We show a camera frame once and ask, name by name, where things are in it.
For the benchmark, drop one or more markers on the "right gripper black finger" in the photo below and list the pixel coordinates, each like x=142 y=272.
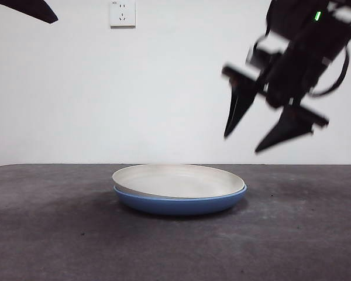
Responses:
x=292 y=126
x=241 y=99

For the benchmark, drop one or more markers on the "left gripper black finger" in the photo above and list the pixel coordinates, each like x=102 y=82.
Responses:
x=23 y=7

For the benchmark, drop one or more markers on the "white plate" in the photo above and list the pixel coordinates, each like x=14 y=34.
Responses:
x=178 y=181

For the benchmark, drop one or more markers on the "blue plate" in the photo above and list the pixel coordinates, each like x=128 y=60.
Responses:
x=178 y=207

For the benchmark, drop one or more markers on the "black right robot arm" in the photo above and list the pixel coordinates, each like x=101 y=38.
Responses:
x=324 y=35

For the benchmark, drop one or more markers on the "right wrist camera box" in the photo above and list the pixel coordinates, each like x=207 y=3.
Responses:
x=258 y=57

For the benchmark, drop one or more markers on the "white wall socket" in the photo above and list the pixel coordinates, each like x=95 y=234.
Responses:
x=122 y=14

